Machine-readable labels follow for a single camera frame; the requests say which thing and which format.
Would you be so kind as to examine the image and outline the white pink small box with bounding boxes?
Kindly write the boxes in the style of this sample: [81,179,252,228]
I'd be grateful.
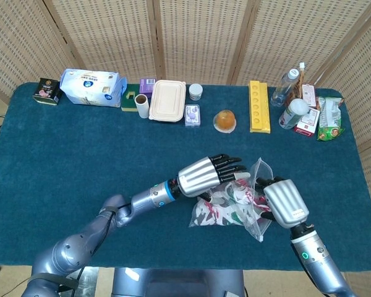
[301,83,318,109]

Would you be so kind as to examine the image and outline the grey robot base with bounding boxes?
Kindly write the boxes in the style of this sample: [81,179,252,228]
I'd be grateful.
[111,267,247,297]

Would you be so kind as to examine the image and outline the brown patterned bottle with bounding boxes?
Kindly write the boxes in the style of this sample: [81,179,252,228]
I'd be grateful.
[286,62,307,106]

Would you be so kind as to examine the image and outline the clear purple small box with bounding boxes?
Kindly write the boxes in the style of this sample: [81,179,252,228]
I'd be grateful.
[184,104,202,127]

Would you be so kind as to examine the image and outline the white paper roll tube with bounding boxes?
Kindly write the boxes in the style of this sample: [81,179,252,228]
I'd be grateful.
[134,93,150,119]

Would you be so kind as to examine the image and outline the green snack packet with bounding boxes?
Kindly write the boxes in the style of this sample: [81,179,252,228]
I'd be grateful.
[316,96,346,142]

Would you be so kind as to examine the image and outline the teal blue tablecloth-covered table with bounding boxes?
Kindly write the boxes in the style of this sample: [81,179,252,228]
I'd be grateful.
[0,82,371,275]

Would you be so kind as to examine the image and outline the white red green patterned clothes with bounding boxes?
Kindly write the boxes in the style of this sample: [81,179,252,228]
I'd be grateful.
[193,181,270,228]

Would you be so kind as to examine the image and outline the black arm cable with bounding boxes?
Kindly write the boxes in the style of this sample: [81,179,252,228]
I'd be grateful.
[58,202,134,297]

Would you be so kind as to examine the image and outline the orange jelly cup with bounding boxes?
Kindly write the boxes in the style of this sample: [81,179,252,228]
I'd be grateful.
[212,109,237,134]

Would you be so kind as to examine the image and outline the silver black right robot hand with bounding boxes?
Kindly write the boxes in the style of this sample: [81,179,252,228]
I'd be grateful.
[255,176,310,230]

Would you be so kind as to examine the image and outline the blue white tissue pack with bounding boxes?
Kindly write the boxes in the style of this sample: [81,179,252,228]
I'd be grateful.
[59,68,128,108]

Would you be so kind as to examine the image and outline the purple cardboard box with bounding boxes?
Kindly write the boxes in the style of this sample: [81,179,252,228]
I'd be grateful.
[139,78,157,99]

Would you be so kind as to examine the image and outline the yellow tray with holes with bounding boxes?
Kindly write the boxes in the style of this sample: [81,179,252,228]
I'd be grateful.
[249,80,271,134]

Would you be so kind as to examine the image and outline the woven folding screen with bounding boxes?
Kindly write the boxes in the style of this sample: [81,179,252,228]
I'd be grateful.
[0,0,371,297]

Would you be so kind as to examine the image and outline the clear plastic water bottle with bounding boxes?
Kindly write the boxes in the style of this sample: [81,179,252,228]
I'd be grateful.
[270,68,300,107]

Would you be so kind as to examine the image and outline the beige lidded lunch box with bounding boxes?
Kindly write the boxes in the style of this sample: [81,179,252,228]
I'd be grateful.
[148,79,187,124]

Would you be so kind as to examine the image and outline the shiny metal base plate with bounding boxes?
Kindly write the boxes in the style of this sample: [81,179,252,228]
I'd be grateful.
[61,267,100,297]

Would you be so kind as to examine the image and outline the red white carton box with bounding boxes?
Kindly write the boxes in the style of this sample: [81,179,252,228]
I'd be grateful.
[294,107,321,137]

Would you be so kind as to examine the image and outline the white green cylinder can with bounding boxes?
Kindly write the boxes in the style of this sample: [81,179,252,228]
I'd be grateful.
[278,98,310,131]

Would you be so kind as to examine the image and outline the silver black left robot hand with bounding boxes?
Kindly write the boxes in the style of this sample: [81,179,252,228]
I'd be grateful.
[176,152,251,202]

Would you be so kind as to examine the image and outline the small white lidded jar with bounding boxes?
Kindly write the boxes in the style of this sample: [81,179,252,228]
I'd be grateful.
[188,84,203,101]

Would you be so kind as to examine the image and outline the dark green tin can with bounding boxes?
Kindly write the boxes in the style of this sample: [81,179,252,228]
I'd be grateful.
[32,77,62,106]

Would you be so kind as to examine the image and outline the yellow green sponge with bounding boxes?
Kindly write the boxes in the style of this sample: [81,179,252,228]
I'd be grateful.
[120,91,142,113]

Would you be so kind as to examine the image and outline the clear plastic zip bag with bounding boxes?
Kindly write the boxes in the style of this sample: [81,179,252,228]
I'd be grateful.
[188,157,273,243]

